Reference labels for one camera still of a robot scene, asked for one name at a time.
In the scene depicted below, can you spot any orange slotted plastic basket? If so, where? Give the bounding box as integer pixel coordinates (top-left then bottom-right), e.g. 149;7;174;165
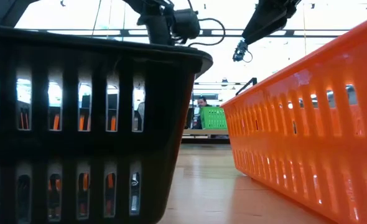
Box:
19;114;118;214
220;12;367;224

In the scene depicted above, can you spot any black aluminium table frame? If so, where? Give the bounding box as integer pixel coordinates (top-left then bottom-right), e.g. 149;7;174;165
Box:
180;136;231;145

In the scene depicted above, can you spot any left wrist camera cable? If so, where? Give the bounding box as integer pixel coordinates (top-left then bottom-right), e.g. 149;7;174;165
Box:
187;17;226;48

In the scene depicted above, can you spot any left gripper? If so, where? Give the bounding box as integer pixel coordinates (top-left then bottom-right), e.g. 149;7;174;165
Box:
137;9;175;46

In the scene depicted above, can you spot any long black hanging cable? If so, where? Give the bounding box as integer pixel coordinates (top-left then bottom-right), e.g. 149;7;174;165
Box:
91;0;103;37

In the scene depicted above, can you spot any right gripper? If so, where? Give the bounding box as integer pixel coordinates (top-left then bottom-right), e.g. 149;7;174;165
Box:
242;0;302;45

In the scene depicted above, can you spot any black computer monitor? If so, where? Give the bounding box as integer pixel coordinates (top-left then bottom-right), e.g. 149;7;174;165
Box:
81;93;119;110

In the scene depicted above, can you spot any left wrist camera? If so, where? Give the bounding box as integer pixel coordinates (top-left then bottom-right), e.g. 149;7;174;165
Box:
172;8;201;40

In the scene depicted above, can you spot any black hanging camera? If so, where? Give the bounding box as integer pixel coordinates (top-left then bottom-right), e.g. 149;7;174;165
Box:
232;39;253;63

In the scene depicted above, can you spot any wooden shelf with black frame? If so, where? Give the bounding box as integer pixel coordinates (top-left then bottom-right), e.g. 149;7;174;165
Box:
182;77;258;137

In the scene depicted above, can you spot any black slotted plastic basket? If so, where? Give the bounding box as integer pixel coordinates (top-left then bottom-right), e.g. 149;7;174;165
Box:
0;24;214;224

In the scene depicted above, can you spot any person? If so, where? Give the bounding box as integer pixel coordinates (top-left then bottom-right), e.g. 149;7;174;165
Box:
192;95;215;130

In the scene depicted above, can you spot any black overhead light rail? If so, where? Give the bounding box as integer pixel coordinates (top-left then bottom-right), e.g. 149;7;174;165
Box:
30;28;351;38

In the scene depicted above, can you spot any green slotted plastic basket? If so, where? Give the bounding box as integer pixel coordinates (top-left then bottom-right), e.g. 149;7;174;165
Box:
198;106;228;131

